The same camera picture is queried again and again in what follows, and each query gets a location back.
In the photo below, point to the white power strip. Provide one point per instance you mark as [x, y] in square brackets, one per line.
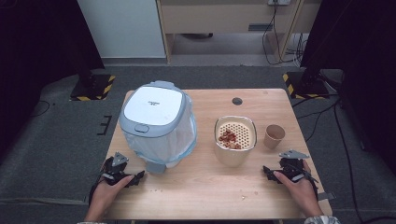
[278, 2]

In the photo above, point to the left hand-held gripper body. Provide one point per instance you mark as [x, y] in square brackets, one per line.
[116, 169]

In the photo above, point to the light wooden desk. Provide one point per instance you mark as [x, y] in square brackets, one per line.
[218, 18]

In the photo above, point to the brown paper cup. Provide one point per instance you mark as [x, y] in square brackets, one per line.
[273, 138]

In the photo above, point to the person's right hand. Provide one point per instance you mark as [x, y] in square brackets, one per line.
[303, 194]

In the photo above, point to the person's left hand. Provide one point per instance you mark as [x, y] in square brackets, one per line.
[106, 197]

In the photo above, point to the beige strainer container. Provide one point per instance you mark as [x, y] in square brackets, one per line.
[232, 157]

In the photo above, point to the small crumb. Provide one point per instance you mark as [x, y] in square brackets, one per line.
[243, 197]

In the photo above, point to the black striped stand base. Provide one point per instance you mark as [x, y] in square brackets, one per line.
[93, 88]
[308, 85]

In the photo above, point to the white cabinet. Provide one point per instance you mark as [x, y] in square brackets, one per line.
[121, 28]

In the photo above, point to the pile of red food scraps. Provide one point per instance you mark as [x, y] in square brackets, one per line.
[229, 138]

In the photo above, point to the translucent plastic bin liner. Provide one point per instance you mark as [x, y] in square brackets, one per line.
[169, 141]

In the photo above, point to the black curtain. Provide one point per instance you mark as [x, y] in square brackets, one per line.
[367, 62]
[37, 46]

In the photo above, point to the blue-grey pedal trash bin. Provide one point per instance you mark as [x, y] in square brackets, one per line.
[152, 105]

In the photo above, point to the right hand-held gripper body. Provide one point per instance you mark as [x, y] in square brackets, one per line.
[292, 168]

